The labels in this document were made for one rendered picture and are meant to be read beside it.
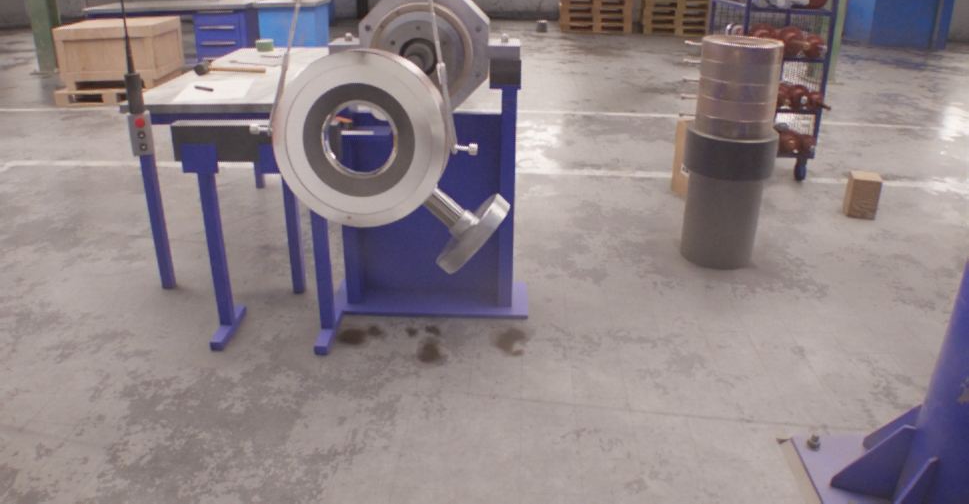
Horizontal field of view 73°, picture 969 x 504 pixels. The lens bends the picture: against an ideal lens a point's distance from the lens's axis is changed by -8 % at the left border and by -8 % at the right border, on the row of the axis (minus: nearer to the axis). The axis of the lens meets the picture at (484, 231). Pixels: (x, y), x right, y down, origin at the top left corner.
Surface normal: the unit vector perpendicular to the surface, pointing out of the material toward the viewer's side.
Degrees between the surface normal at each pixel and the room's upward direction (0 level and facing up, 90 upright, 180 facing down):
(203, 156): 90
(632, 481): 0
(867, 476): 90
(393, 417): 0
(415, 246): 90
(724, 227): 90
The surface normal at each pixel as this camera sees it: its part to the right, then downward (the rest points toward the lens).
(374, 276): -0.03, 0.39
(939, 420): -0.98, 0.07
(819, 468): 0.01, -0.92
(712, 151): -0.62, 0.30
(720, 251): -0.27, 0.37
